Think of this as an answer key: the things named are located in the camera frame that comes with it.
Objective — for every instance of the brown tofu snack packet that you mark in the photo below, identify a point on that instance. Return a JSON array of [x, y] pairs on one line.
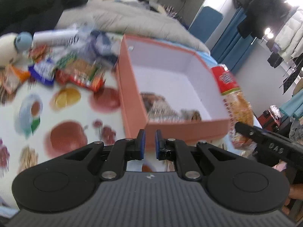
[[159, 110]]

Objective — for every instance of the orange clear snack packet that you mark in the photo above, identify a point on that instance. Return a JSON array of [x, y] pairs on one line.
[[12, 77]]

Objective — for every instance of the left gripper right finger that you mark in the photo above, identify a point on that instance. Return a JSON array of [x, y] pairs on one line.
[[191, 162]]

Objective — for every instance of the blue white snack packet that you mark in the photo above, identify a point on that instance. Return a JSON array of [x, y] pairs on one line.
[[43, 72]]

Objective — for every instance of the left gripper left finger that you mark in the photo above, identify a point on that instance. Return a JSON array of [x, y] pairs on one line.
[[106, 162]]

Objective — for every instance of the blue clear plastic bag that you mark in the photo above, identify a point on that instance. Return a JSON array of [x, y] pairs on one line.
[[96, 46]]

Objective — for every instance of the red brown snack packet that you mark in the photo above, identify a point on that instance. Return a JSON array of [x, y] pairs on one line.
[[73, 69]]

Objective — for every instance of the fruit print tablecloth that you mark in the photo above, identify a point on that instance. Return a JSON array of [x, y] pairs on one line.
[[40, 123]]

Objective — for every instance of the penguin plush toy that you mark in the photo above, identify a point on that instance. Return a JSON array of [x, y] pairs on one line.
[[12, 46]]

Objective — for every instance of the white cylindrical tube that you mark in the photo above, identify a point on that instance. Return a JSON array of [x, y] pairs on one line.
[[55, 38]]

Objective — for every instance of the small red orange packet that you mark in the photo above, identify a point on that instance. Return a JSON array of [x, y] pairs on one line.
[[39, 53]]

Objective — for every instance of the grey blanket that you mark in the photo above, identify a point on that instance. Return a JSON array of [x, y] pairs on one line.
[[120, 18]]

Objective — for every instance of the hanging clothes rack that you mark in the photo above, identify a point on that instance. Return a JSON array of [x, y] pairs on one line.
[[280, 23]]

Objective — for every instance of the orange spicy strip snack bag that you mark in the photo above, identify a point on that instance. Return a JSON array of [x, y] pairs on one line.
[[238, 108]]

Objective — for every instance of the pink cardboard box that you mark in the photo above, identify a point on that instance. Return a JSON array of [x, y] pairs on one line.
[[182, 78]]

